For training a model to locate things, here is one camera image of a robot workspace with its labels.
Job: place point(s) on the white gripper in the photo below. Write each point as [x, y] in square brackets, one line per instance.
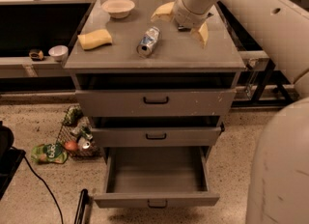
[188, 15]

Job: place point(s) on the redbull can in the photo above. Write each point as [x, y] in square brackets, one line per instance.
[150, 39]

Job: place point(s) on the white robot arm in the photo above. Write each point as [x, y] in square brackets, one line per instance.
[279, 182]

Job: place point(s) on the grey drawer cabinet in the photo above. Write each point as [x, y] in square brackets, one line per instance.
[178, 62]

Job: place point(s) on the top grey drawer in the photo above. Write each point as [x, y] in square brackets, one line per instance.
[155, 103]

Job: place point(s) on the grey drawer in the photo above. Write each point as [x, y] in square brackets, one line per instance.
[156, 178]
[156, 136]
[155, 103]

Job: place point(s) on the middle grey drawer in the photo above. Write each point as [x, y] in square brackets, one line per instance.
[156, 136]

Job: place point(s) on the silver can in basket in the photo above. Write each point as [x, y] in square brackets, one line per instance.
[84, 144]

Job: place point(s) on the bottom grey drawer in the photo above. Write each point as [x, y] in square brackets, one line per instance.
[156, 178]

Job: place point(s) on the white bowl on cabinet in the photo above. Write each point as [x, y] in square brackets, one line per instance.
[118, 8]

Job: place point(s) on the yellow sponge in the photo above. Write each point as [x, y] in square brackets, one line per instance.
[94, 39]

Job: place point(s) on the small white cup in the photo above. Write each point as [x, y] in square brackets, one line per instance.
[59, 53]

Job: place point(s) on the green bag in basket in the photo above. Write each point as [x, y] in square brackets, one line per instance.
[74, 113]

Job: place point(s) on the tape measure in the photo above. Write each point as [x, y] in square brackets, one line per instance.
[36, 55]

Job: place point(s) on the red apple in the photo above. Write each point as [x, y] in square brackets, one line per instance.
[71, 146]

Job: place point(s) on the green snack pouch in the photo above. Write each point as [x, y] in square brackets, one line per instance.
[49, 153]

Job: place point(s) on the black bar on floor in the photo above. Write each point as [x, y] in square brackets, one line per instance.
[83, 211]

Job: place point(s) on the black device at left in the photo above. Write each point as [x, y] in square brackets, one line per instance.
[10, 158]

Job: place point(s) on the wire basket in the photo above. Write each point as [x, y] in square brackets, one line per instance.
[73, 133]

